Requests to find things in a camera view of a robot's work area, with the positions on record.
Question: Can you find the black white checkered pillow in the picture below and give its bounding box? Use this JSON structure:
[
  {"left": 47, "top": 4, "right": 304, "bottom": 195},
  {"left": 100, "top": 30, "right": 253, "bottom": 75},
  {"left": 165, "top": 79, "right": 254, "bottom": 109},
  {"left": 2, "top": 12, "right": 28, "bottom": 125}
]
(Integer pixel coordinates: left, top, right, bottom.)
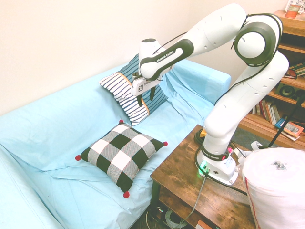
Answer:
[{"left": 75, "top": 119, "right": 168, "bottom": 199}]

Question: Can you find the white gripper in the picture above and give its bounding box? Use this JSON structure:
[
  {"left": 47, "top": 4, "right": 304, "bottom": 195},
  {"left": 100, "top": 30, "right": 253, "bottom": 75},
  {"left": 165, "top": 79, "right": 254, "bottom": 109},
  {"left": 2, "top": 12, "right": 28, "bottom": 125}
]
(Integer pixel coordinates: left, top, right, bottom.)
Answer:
[{"left": 130, "top": 75, "right": 161, "bottom": 106}]

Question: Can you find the orange white mug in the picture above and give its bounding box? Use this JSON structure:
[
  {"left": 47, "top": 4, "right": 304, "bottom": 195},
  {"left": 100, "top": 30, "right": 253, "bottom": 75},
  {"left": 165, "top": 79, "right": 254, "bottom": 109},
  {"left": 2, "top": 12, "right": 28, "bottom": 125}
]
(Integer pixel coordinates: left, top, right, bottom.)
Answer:
[{"left": 285, "top": 4, "right": 302, "bottom": 19}]

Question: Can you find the light blue covered sofa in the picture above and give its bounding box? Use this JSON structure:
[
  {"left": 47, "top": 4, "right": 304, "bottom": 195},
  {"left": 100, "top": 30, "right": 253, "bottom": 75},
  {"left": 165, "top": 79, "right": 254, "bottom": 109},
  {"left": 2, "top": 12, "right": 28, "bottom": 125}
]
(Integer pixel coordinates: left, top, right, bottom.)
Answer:
[{"left": 0, "top": 59, "right": 232, "bottom": 229}]

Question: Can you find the brown wooden table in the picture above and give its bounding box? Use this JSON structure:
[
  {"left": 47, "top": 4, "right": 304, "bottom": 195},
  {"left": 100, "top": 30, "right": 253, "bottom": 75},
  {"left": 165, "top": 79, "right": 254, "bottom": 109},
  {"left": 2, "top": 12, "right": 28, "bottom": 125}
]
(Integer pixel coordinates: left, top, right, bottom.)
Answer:
[{"left": 150, "top": 124, "right": 257, "bottom": 229}]

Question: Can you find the black camera stand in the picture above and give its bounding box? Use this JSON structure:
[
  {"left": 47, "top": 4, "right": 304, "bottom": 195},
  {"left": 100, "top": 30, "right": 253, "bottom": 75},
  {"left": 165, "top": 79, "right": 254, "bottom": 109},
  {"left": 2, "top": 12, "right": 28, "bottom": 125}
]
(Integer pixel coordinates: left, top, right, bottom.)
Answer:
[{"left": 267, "top": 92, "right": 305, "bottom": 148}]

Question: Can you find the wooden bookshelf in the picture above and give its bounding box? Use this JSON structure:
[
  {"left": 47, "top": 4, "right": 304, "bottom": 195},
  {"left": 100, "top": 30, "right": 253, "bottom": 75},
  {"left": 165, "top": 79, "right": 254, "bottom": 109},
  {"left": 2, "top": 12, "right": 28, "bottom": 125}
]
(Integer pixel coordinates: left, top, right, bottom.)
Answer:
[{"left": 239, "top": 9, "right": 305, "bottom": 148}]

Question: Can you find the coiled grey cable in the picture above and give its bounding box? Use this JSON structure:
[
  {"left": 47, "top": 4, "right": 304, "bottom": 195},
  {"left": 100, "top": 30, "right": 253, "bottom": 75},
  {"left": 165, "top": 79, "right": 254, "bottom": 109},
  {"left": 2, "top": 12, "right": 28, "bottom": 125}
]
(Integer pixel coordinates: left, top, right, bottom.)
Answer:
[{"left": 164, "top": 209, "right": 189, "bottom": 229}]

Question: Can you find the stack of flat books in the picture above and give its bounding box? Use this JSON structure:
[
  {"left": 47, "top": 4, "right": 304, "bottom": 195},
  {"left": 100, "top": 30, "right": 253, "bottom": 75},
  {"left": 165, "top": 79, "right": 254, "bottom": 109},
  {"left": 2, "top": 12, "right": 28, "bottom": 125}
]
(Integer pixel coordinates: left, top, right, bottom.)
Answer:
[{"left": 283, "top": 61, "right": 305, "bottom": 80}]

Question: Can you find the green black speaker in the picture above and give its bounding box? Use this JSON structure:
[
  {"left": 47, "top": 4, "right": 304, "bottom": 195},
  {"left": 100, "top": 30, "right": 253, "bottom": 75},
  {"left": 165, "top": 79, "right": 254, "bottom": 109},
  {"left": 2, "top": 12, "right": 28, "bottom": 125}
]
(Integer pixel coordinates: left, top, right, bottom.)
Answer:
[{"left": 276, "top": 82, "right": 300, "bottom": 98}]

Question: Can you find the row of upright books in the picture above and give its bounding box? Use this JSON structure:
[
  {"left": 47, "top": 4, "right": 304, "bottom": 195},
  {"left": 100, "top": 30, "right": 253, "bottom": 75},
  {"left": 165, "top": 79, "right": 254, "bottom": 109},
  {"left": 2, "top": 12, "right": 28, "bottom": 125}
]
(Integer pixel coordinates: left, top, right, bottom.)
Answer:
[{"left": 249, "top": 99, "right": 287, "bottom": 125}]

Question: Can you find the orange cover book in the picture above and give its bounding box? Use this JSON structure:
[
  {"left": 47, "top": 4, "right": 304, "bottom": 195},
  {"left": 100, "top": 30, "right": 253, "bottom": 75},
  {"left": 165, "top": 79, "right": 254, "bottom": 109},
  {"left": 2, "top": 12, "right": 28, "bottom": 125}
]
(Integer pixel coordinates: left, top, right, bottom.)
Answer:
[{"left": 282, "top": 122, "right": 305, "bottom": 141}]

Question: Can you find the blue white striped pillow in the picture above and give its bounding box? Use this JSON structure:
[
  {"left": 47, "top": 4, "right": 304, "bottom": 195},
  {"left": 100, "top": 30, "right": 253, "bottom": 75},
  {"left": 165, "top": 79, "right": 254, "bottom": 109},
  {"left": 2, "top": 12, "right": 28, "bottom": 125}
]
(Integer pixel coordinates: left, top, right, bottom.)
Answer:
[{"left": 98, "top": 53, "right": 169, "bottom": 126}]

